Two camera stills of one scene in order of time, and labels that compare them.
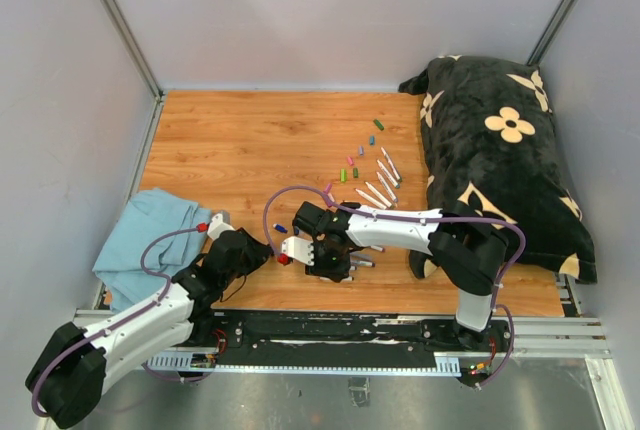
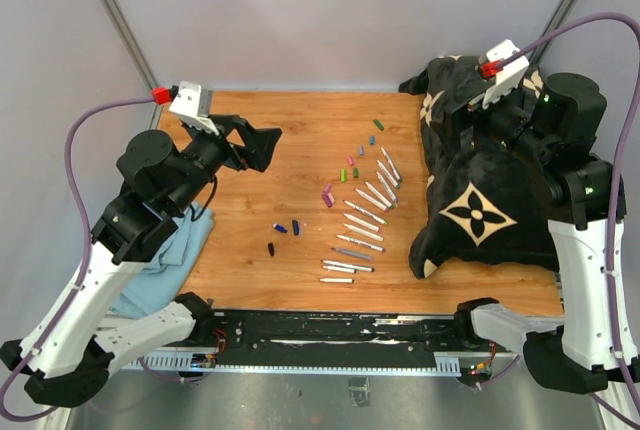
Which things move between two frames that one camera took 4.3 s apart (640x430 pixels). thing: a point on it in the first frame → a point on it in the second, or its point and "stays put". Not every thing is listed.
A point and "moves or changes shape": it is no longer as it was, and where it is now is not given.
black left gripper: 258,252 → 258,143
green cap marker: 379,196 stays put
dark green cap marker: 391,163 stays put
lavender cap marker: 385,185 stays put
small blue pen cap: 280,228 stays put
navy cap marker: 366,263 moves or changes shape
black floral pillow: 493,152 stays put
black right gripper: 335,273 → 466,116
